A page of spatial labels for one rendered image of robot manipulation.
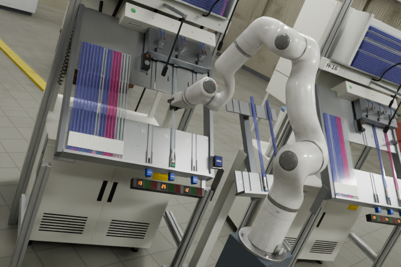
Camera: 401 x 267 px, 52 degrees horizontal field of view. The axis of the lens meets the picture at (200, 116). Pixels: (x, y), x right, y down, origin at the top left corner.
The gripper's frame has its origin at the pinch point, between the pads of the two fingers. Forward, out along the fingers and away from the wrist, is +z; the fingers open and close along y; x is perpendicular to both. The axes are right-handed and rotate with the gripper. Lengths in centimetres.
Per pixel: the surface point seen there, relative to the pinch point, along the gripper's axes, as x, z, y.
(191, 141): 15.3, -1.3, -9.8
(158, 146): 21.0, -2.2, 6.8
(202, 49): -33.4, -0.3, -12.4
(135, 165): 31.1, -3.9, 16.8
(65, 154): 31, -3, 45
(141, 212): 46, 46, -8
